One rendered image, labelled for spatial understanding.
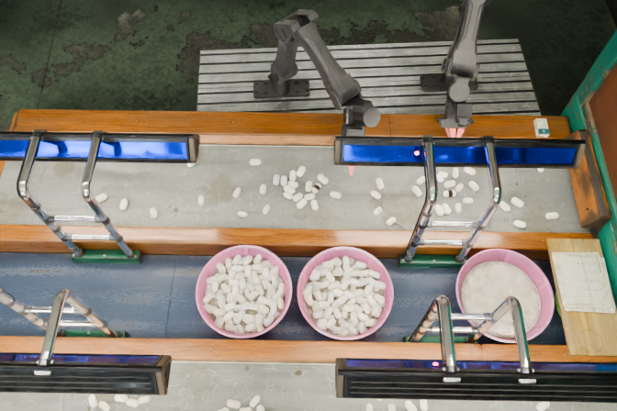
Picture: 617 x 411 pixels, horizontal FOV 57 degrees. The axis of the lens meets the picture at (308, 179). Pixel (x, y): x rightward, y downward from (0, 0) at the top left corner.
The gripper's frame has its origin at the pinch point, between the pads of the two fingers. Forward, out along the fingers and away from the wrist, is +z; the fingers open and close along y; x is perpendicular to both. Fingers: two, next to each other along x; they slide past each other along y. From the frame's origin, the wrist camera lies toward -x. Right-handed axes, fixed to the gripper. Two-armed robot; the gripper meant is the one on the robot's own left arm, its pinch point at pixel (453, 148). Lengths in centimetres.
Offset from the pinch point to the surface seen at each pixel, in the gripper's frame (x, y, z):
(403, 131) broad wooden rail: 9.7, -13.9, -3.7
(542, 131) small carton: 7.9, 29.8, -4.7
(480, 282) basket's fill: -19.8, 5.5, 35.5
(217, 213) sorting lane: -7, -71, 20
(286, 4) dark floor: 156, -60, -57
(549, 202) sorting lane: -3.4, 29.6, 15.6
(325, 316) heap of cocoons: -27, -39, 43
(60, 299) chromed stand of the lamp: -61, -96, 25
